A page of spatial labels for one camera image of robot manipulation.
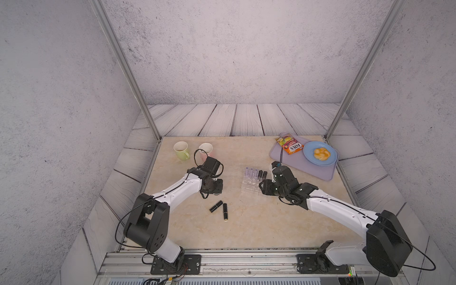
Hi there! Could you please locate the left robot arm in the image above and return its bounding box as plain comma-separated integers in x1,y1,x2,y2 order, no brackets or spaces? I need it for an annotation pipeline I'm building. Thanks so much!
123,157,224,267

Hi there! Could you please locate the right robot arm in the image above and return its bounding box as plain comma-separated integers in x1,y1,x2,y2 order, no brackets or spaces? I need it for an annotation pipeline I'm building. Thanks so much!
259,165,413,277

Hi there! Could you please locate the clear acrylic lipstick organizer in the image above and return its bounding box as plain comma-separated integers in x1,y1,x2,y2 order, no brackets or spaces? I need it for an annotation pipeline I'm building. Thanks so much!
241,175,264,194

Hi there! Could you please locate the pink mug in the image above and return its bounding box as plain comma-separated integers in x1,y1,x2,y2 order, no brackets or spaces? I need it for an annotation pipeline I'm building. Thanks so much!
198,142,214,160

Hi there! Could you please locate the orange snack packet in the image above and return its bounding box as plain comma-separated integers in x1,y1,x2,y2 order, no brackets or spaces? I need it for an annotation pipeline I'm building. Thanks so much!
276,134,304,155

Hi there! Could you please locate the green mug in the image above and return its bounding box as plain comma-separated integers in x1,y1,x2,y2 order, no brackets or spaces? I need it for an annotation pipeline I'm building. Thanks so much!
173,141,190,161

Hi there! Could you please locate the blue plate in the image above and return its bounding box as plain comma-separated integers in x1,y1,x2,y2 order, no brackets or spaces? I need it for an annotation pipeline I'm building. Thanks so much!
303,141,338,166

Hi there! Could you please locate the bread roll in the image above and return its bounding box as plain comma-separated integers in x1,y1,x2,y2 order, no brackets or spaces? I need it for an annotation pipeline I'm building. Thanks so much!
313,147,331,161

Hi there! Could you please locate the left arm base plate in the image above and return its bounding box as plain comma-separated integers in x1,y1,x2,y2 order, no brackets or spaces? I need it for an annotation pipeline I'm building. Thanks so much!
150,254,201,276

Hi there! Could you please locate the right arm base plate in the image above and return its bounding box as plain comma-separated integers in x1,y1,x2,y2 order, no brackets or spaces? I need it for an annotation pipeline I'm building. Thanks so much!
296,254,350,274

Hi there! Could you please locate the aluminium rail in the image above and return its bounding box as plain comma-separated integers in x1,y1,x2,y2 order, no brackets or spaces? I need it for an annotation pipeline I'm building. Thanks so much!
95,248,408,285

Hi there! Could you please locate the left frame post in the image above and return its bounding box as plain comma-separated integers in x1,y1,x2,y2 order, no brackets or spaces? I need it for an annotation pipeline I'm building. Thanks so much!
90,0,162,142

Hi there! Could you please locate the frame post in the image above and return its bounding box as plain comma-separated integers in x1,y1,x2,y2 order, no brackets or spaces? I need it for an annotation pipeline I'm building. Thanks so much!
90,0,162,142
324,0,406,141

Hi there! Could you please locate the right frame post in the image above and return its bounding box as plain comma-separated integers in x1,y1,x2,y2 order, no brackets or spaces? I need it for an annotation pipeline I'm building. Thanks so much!
324,0,406,141

